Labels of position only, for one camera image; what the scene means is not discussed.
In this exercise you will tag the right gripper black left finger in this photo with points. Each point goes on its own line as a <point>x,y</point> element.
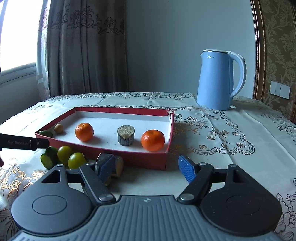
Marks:
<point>90,164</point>

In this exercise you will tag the small green cucumber end piece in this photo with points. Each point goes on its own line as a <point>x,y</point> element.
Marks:
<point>46,133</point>

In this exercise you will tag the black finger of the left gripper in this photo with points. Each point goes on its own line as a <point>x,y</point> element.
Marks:
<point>22,143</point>

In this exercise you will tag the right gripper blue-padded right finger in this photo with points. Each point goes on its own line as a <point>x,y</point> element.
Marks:
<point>191,170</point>

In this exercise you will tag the brown longan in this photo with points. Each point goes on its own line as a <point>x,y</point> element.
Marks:
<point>58,128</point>

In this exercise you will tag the white patterned tablecloth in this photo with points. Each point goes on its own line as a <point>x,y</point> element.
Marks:
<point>251,135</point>

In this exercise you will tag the red shallow cardboard box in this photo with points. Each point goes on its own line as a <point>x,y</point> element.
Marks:
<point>105,122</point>

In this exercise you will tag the small orange mandarin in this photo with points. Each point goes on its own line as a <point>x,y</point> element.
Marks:
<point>84,132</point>

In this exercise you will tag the green tomato with stem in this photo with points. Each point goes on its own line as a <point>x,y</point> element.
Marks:
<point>64,154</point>

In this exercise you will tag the brown patterned curtain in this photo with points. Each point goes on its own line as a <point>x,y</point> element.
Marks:
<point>81,48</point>

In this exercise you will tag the light blue electric kettle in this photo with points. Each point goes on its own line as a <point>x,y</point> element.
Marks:
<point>216,87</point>

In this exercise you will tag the large orange mandarin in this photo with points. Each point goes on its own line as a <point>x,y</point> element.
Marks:
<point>152,140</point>

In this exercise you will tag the white wall switch panel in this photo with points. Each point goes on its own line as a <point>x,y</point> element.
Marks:
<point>280,90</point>

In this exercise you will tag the green cucumber chunk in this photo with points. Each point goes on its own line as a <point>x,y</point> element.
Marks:
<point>49,158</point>

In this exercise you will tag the window with sill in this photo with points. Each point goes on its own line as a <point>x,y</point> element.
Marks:
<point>19,35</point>

